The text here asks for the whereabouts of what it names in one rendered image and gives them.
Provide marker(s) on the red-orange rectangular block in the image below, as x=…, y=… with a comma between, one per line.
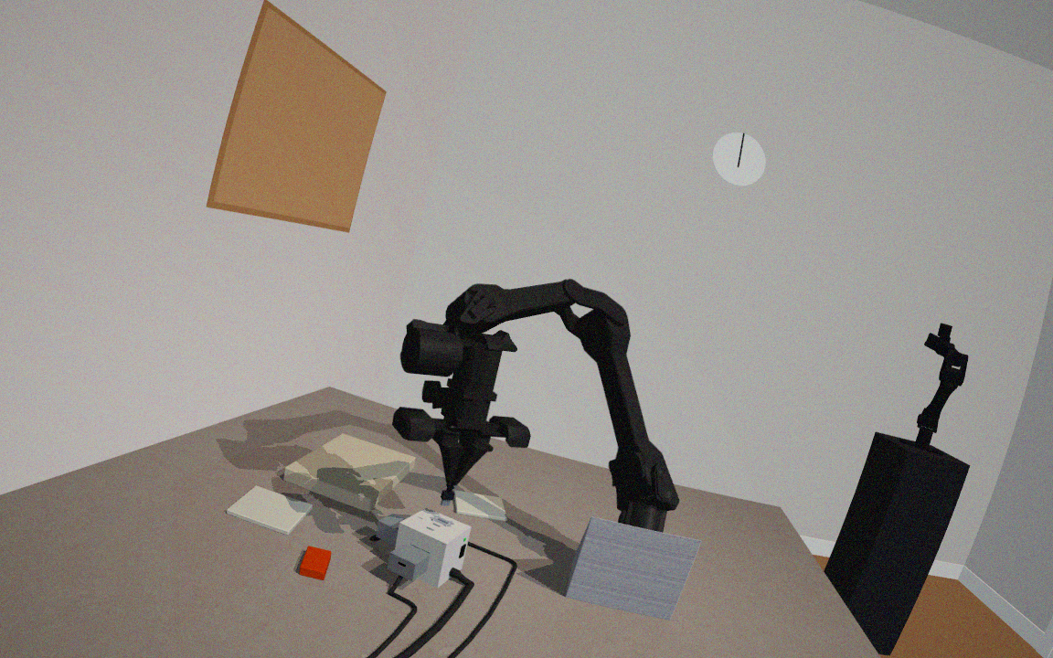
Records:
x=315, y=563

